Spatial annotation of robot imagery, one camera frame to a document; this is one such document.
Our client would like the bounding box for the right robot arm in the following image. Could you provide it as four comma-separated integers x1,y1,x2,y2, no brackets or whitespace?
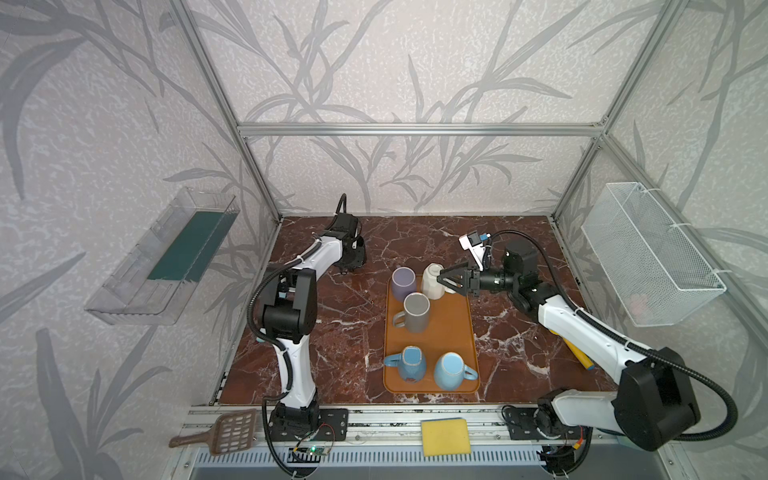
438,230,739,451

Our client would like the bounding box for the clear acrylic wall shelf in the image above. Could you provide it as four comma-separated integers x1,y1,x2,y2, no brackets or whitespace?
85,187,240,326

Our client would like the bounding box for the yellow sponge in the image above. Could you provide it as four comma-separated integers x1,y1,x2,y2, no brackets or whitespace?
421,418,471,457

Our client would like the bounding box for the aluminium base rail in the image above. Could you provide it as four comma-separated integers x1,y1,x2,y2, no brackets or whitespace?
179,403,679,469

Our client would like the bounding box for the blue speckled mug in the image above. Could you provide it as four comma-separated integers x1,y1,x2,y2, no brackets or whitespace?
383,345,427,383

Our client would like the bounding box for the brown slotted spatula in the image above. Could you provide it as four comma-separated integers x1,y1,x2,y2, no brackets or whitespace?
168,409,257,456

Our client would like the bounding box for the lavender mug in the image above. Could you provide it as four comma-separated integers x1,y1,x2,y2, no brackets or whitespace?
391,267,418,302

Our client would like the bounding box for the light blue mug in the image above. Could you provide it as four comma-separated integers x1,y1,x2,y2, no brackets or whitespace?
433,352,478,391

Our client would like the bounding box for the white wire basket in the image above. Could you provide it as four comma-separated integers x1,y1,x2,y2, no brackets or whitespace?
582,182,727,327

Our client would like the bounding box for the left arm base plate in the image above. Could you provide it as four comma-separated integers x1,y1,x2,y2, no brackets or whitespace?
267,408,349,442

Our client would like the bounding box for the yellow handled tool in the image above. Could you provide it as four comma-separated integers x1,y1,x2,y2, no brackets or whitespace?
564,339,595,370

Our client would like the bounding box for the green mat in shelf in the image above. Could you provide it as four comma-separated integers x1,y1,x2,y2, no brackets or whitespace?
148,211,238,282

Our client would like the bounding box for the grey mug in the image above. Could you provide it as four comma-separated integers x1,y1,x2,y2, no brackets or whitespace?
392,292,431,334

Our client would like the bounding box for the orange rubber tray mat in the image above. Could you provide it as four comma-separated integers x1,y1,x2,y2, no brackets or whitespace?
383,287,479,395

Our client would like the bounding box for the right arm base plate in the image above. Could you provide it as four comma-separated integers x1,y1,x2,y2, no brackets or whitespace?
501,405,583,443

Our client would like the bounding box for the white ceramic mug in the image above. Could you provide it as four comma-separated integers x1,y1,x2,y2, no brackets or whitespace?
421,263,454,301

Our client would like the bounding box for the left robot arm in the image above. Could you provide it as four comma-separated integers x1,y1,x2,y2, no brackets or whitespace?
247,194,366,439

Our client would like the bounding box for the small green circuit board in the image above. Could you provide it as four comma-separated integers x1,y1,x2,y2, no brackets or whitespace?
291,445,333,463

